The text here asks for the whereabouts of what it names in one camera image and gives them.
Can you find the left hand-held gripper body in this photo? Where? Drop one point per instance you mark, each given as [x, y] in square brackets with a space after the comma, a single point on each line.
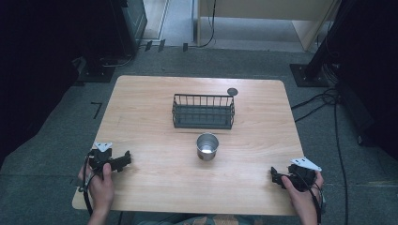
[99, 156]

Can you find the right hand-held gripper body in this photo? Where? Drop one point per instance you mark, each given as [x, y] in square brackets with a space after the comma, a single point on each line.
[303, 175]

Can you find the person's right hand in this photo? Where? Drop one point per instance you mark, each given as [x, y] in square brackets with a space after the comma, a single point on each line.
[301, 200]

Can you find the person's left hand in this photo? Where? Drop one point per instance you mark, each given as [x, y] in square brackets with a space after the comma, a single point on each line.
[101, 190]

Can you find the metal cup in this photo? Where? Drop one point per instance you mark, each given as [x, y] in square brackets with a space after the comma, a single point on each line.
[207, 146]

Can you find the black metal stand base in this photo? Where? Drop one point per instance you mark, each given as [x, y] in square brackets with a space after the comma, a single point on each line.
[308, 75]
[95, 74]

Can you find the dark round disc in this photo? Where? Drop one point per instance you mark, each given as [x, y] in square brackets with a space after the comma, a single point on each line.
[232, 92]

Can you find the dark cabinet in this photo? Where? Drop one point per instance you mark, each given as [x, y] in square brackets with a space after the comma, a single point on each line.
[133, 22]

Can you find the light wooden furniture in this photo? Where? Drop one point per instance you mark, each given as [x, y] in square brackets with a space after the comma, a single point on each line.
[266, 9]

